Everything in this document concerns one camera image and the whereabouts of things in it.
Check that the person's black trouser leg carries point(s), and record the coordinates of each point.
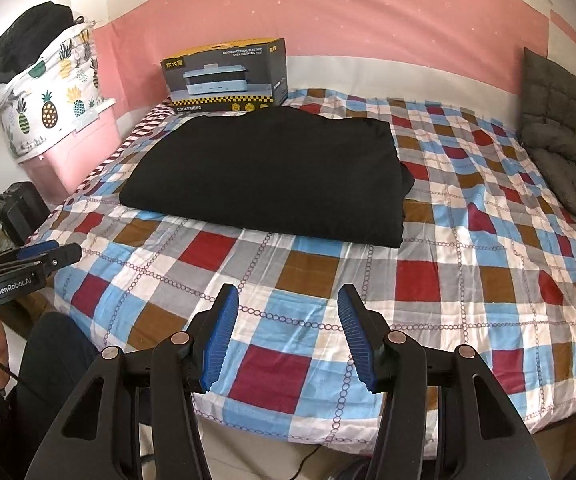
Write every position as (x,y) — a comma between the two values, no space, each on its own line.
(53,365)

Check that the checkered bed sheet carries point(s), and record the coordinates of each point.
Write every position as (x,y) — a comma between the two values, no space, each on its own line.
(418,240)

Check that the grey quilted cushion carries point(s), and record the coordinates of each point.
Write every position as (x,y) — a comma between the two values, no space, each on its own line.
(553,130)

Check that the black padded jacket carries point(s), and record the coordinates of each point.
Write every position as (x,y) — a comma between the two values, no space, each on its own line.
(278,170)

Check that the electric cooker cardboard box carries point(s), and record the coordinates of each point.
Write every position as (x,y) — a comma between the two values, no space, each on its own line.
(225,77)

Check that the red white striped cloth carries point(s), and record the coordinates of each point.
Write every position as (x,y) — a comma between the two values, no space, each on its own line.
(155,112)

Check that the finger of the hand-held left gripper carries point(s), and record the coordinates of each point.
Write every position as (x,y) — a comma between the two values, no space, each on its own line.
(38,249)
(63,255)

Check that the black bag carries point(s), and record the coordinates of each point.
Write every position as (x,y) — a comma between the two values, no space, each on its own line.
(25,35)

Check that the pink storage box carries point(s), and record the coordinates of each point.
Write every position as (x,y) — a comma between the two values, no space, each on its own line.
(75,150)

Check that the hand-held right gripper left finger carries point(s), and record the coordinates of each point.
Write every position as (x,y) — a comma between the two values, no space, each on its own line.
(218,340)

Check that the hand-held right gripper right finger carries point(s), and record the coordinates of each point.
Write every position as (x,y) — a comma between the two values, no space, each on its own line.
(360,340)

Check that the black hard case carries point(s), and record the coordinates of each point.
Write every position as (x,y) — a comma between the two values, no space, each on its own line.
(18,210)

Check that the pineapple print fabric bundle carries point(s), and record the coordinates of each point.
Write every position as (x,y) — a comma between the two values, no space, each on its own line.
(48,105)

